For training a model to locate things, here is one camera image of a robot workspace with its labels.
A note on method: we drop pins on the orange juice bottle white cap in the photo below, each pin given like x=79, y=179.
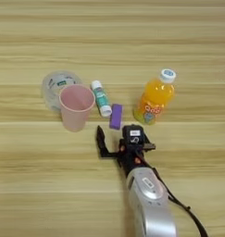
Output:
x=154, y=98

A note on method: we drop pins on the clear packing tape roll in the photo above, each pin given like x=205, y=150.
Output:
x=50, y=92

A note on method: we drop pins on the pink plastic cup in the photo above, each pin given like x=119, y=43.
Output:
x=74, y=108

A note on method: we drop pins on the purple rectangular block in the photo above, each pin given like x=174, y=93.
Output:
x=116, y=116

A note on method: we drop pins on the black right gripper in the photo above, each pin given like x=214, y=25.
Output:
x=132, y=157

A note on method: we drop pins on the white green glue stick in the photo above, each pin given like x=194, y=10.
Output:
x=101, y=98

